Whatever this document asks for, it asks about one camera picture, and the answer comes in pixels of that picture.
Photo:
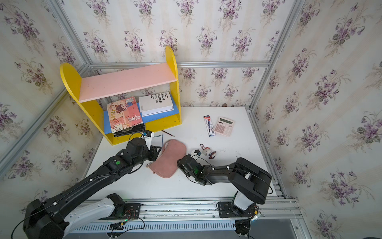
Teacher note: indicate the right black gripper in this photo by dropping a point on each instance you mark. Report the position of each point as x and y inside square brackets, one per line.
[179, 164]

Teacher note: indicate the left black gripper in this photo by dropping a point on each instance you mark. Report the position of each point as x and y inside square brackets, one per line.
[154, 154]

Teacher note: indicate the pink corduroy bag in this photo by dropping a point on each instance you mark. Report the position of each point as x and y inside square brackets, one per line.
[166, 164]

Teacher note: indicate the white red plush keychain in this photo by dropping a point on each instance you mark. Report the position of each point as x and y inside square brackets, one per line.
[207, 151]

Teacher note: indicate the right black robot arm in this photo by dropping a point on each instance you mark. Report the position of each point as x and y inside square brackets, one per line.
[252, 182]

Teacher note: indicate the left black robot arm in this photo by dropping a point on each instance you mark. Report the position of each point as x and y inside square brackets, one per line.
[53, 218]

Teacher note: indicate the black notebook stack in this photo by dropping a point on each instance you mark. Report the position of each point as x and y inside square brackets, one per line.
[131, 130]

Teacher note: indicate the white blue pen box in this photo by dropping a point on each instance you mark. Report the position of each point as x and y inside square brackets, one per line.
[209, 126]

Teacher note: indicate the pink cartoon spiral notebook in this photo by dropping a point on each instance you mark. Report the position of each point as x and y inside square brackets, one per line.
[123, 114]

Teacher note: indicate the white book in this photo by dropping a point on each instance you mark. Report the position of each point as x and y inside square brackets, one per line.
[155, 104]

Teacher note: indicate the pink calculator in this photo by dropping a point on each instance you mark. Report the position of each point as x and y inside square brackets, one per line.
[224, 126]

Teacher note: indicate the white vent grille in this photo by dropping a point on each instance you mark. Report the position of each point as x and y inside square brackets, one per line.
[156, 226]

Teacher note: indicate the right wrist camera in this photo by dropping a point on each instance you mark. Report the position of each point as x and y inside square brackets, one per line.
[197, 152]

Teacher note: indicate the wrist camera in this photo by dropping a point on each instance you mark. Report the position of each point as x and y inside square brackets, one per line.
[197, 152]
[148, 136]

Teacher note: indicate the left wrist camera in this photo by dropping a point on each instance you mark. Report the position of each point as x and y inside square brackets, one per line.
[148, 136]

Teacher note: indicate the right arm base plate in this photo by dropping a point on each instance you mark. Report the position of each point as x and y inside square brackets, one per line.
[229, 210]

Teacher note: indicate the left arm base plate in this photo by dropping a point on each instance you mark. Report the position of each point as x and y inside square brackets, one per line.
[128, 211]

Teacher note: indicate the aluminium mounting rail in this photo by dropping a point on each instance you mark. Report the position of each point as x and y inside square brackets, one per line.
[202, 209]

